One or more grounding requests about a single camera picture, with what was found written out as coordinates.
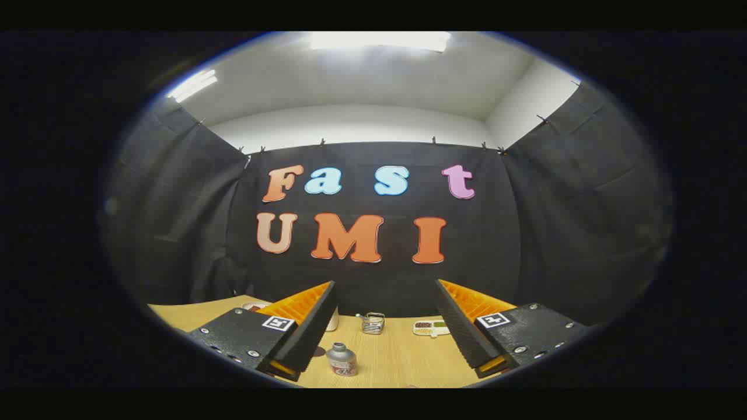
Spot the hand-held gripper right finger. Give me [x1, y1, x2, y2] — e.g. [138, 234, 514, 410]
[433, 279, 587, 379]

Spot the wooden table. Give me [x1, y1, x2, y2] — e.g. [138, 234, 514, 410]
[147, 295, 520, 389]

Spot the white divided dish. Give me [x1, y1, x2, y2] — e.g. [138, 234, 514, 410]
[413, 320, 451, 338]

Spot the silver juice bottle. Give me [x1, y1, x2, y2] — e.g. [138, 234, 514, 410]
[326, 342, 358, 377]

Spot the small ceiling light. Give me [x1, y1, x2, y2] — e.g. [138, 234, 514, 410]
[166, 69, 218, 104]

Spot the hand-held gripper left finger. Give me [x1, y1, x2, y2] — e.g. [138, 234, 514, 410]
[187, 281, 338, 383]

